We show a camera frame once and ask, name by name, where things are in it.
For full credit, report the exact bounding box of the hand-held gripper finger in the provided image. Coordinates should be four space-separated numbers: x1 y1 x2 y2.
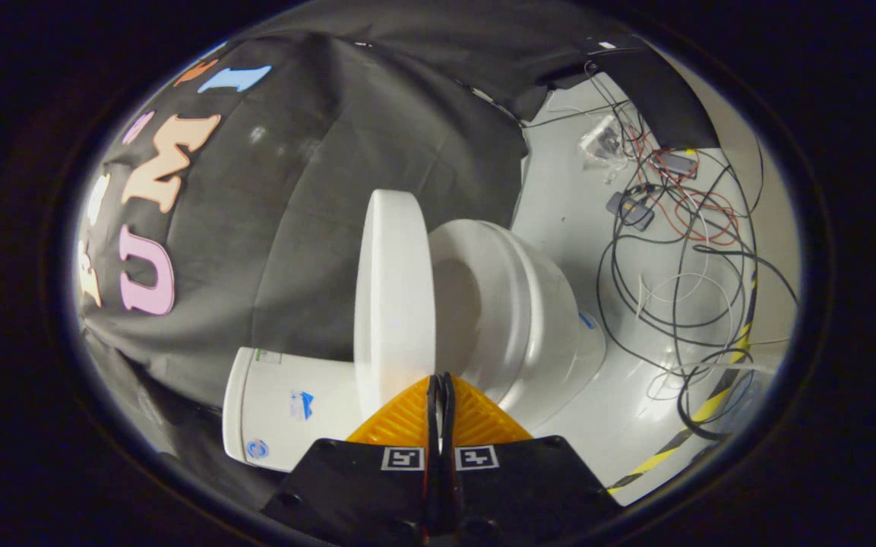
441 372 625 546
261 374 442 547

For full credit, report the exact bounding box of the yellow black striped tape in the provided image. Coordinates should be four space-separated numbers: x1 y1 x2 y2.
606 277 757 495

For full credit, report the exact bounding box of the white toilet lid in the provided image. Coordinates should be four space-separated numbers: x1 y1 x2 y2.
353 189 437 417

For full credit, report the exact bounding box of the small grey device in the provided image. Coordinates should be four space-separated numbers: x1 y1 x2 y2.
606 191 656 232
650 150 699 180

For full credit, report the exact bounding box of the black backdrop cloth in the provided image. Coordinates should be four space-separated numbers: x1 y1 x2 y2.
77 0 719 511

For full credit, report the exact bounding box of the clear plastic bag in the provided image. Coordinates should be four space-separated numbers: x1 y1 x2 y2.
580 114 630 185

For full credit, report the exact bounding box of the tangle of cables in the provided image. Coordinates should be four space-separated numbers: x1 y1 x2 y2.
521 53 799 443

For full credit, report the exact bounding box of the white ceramic toilet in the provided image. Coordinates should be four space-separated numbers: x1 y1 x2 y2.
223 219 607 473

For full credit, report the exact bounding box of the white toilet tank cover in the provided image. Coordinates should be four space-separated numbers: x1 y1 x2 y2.
223 347 250 464

